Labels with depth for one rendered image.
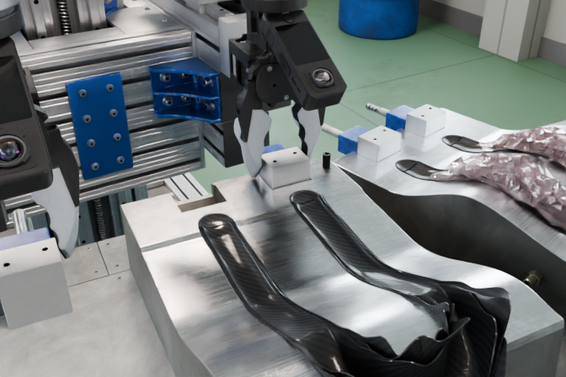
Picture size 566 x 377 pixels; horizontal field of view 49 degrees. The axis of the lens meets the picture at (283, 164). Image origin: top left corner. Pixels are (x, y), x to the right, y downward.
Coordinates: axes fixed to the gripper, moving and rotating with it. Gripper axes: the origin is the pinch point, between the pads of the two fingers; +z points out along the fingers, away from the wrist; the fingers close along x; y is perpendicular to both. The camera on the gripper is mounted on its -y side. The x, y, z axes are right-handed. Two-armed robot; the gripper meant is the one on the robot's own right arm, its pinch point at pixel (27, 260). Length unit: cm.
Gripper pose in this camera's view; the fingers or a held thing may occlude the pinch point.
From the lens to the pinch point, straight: 55.5
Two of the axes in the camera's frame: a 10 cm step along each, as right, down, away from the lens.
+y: -4.3, -4.5, 7.8
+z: 0.0, 8.7, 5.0
